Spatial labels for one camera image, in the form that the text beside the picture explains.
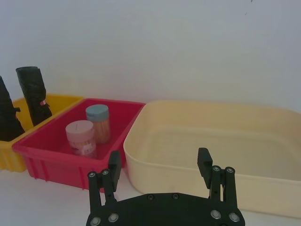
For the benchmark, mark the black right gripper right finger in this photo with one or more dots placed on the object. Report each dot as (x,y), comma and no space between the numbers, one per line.
(212,179)

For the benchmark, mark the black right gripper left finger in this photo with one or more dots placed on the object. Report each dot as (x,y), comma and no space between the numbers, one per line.
(110,175)

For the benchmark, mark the cream plastic bin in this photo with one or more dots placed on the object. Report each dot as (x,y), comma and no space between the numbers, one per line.
(235,146)

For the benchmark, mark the pink lidded toothpick jar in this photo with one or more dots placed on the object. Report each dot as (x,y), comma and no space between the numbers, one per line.
(81,141)

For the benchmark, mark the blue lidded toothpick jar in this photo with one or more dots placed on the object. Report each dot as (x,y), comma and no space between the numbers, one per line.
(100,124)

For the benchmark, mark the red plastic bin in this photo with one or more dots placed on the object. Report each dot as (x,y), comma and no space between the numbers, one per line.
(58,164)

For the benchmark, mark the yellow plastic bin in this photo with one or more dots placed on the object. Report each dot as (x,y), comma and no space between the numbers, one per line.
(14,153)

